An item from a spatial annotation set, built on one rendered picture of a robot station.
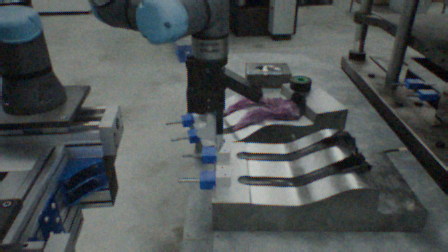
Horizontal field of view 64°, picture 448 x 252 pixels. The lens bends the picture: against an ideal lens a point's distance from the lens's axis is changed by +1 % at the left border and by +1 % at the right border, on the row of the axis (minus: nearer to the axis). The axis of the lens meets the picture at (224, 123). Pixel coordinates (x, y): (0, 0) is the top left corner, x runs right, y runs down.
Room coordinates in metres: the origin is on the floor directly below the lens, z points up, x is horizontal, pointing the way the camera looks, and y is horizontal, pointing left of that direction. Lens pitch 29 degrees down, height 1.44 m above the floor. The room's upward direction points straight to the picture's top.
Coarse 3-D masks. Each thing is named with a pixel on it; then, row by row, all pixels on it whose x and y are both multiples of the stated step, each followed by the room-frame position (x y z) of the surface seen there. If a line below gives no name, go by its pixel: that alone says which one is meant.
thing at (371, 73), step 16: (352, 64) 1.84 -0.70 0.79; (368, 64) 1.84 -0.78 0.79; (384, 64) 1.84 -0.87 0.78; (368, 80) 1.61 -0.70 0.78; (384, 80) 1.61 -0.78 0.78; (400, 80) 1.61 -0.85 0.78; (368, 96) 1.53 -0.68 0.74; (384, 96) 1.42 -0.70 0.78; (400, 96) 1.42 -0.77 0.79; (384, 112) 1.35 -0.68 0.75; (400, 112) 1.27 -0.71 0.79; (416, 112) 1.27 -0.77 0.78; (400, 128) 1.20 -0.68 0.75; (416, 128) 1.14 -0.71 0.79; (432, 128) 1.14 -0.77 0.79; (416, 144) 1.07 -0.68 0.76; (432, 144) 1.03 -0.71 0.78; (432, 160) 0.96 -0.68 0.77
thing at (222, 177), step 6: (222, 168) 0.71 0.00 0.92; (228, 168) 0.71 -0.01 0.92; (204, 174) 0.71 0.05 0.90; (210, 174) 0.71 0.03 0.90; (216, 174) 0.69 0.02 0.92; (222, 174) 0.69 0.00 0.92; (228, 174) 0.69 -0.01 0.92; (180, 180) 0.70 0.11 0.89; (186, 180) 0.70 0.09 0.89; (192, 180) 0.70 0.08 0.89; (198, 180) 0.70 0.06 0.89; (204, 180) 0.68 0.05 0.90; (210, 180) 0.68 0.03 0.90; (216, 180) 0.68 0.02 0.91; (222, 180) 0.68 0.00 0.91; (228, 180) 0.68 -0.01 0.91; (204, 186) 0.68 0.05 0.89; (210, 186) 0.68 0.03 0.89; (216, 186) 0.68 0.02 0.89; (222, 186) 0.68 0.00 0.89; (228, 186) 0.68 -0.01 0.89
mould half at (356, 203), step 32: (256, 160) 0.79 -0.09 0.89; (320, 160) 0.75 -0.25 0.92; (384, 160) 0.83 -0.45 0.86; (224, 192) 0.65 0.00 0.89; (256, 192) 0.66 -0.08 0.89; (288, 192) 0.66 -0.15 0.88; (320, 192) 0.64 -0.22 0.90; (352, 192) 0.62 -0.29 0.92; (384, 192) 0.69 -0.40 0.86; (224, 224) 0.62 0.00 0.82; (256, 224) 0.62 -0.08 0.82; (288, 224) 0.62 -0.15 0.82; (320, 224) 0.62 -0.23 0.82; (352, 224) 0.62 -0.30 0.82; (384, 224) 0.62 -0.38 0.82; (416, 224) 0.62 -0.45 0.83
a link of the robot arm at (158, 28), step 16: (144, 0) 0.59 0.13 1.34; (160, 0) 0.58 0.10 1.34; (176, 0) 0.59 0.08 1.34; (192, 0) 0.62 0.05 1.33; (128, 16) 0.63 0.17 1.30; (144, 16) 0.58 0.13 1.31; (160, 16) 0.56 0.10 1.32; (176, 16) 0.57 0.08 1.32; (192, 16) 0.60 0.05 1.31; (208, 16) 0.64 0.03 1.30; (144, 32) 0.58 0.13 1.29; (160, 32) 0.56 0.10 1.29; (176, 32) 0.57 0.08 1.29; (192, 32) 0.62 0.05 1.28
